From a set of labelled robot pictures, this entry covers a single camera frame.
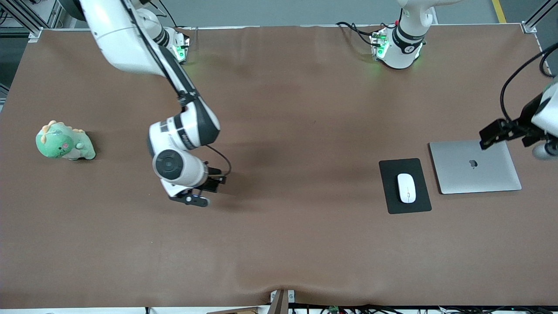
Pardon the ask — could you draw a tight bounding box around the white computer mouse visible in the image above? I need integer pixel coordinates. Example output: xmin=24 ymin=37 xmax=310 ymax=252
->
xmin=397 ymin=173 xmax=417 ymax=204

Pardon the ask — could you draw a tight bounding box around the black mouse pad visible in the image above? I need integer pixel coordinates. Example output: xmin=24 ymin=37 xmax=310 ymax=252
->
xmin=378 ymin=158 xmax=432 ymax=215

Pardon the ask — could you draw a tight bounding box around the silver closed laptop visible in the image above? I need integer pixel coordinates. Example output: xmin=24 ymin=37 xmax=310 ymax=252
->
xmin=429 ymin=138 xmax=522 ymax=195

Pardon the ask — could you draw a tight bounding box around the brown table cloth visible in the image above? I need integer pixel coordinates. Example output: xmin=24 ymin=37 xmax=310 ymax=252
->
xmin=0 ymin=24 xmax=558 ymax=308

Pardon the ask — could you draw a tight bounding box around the green dinosaur plush toy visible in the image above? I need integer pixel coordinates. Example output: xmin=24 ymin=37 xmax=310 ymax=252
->
xmin=35 ymin=120 xmax=96 ymax=161

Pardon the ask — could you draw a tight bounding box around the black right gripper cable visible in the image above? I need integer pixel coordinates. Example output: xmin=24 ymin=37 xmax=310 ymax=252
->
xmin=120 ymin=0 xmax=232 ymax=176

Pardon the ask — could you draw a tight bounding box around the aluminium frame post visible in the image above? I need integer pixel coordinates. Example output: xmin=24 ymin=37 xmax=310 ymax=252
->
xmin=522 ymin=0 xmax=558 ymax=34
xmin=0 ymin=0 xmax=66 ymax=41

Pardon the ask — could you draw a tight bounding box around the metal table edge bracket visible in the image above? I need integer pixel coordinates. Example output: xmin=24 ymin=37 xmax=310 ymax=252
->
xmin=270 ymin=289 xmax=296 ymax=314

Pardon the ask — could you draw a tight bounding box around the black right arm base cable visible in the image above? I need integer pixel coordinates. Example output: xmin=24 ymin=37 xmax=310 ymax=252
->
xmin=157 ymin=0 xmax=180 ymax=28

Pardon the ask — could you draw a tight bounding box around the black arm base cable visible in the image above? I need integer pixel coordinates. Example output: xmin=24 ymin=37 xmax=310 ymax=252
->
xmin=157 ymin=0 xmax=180 ymax=28
xmin=336 ymin=21 xmax=399 ymax=48

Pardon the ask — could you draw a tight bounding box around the black left arm base cable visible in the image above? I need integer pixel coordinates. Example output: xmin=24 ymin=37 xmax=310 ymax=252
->
xmin=336 ymin=21 xmax=399 ymax=48

